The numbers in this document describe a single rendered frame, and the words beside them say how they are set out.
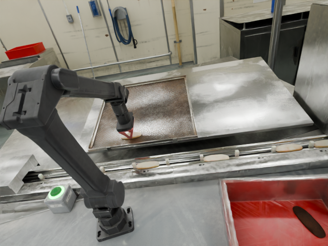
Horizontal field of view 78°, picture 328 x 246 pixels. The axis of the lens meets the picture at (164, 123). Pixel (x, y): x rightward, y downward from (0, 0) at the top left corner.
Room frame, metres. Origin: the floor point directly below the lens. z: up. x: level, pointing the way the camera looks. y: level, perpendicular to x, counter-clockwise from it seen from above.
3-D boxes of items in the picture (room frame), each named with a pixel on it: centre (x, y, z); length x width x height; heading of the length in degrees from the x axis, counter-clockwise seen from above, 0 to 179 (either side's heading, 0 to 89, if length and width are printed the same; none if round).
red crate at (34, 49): (3.93, 2.11, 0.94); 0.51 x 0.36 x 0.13; 87
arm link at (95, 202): (0.43, 0.23, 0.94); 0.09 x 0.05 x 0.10; 170
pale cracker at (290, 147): (0.56, -0.45, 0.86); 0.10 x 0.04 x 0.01; 83
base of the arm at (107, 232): (0.41, 0.23, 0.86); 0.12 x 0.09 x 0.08; 97
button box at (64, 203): (0.53, 0.44, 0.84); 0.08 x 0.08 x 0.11; 83
